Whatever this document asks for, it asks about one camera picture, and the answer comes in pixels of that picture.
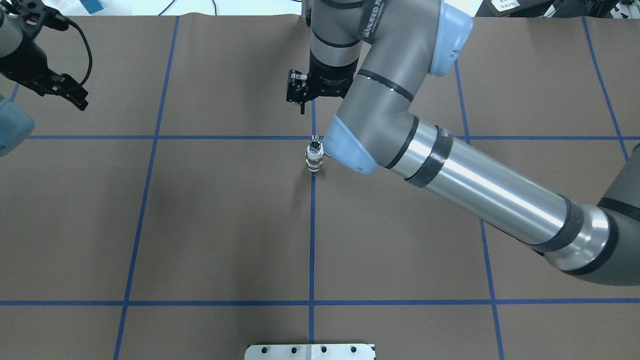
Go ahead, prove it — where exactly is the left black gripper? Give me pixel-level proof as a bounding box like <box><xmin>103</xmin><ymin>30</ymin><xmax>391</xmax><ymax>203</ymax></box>
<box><xmin>0</xmin><ymin>42</ymin><xmax>89</xmax><ymax>111</ymax></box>

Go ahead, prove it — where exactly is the white PPR pipe fitting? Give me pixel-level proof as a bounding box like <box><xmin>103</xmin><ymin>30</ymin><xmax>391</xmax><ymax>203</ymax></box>
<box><xmin>305</xmin><ymin>153</ymin><xmax>323</xmax><ymax>173</ymax></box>

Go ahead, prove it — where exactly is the white camera pole with base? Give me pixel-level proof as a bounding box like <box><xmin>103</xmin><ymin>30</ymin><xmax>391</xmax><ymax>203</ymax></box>
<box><xmin>243</xmin><ymin>343</ymin><xmax>377</xmax><ymax>360</ymax></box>

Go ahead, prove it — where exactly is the chrome angle valve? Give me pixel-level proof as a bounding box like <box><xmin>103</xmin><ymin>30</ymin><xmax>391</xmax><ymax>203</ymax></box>
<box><xmin>306</xmin><ymin>135</ymin><xmax>331</xmax><ymax>161</ymax></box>

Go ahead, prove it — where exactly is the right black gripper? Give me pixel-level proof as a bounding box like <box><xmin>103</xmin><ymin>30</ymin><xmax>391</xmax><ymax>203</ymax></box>
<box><xmin>286</xmin><ymin>54</ymin><xmax>359</xmax><ymax>115</ymax></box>

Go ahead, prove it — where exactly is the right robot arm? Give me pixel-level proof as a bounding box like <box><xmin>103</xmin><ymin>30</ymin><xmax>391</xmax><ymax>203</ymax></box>
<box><xmin>286</xmin><ymin>0</ymin><xmax>640</xmax><ymax>286</ymax></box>

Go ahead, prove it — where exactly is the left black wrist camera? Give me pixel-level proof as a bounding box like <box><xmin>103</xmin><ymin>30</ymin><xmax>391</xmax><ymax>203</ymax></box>
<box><xmin>1</xmin><ymin>0</ymin><xmax>70</xmax><ymax>32</ymax></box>

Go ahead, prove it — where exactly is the brown paper table mat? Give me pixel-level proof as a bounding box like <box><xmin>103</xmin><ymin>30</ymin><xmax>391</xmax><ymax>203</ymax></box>
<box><xmin>1</xmin><ymin>14</ymin><xmax>639</xmax><ymax>360</ymax></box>

